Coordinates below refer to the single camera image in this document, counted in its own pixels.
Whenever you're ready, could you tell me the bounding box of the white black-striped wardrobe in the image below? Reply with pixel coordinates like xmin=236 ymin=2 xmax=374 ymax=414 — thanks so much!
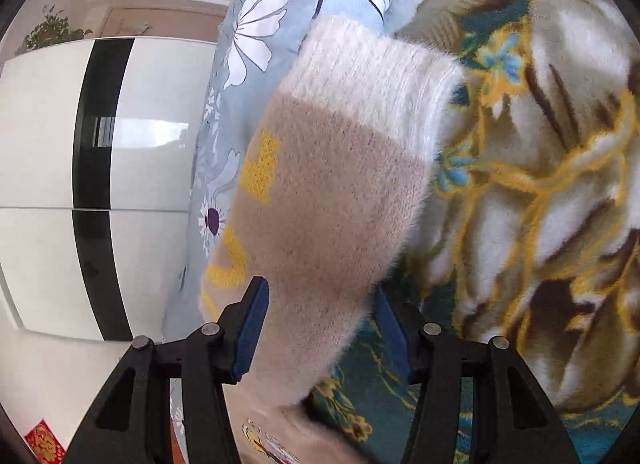
xmin=1 ymin=38 xmax=216 ymax=342

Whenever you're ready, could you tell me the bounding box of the light blue floral duvet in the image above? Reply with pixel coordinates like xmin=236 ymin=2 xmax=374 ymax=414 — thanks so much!
xmin=163 ymin=0 xmax=412 ymax=342

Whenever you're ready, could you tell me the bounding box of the fluffy beige knit sweater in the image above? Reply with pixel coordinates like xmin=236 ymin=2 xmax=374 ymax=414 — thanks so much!
xmin=201 ymin=16 xmax=463 ymax=463

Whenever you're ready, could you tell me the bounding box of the green potted plant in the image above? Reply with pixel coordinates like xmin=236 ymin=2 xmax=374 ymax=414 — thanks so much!
xmin=23 ymin=5 xmax=93 ymax=52

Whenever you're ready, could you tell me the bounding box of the teal floral bed blanket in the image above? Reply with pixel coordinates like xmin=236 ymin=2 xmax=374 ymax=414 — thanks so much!
xmin=304 ymin=0 xmax=640 ymax=464

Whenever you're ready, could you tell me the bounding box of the red fu wall decoration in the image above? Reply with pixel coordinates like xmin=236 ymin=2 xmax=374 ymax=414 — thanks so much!
xmin=24 ymin=420 xmax=65 ymax=464

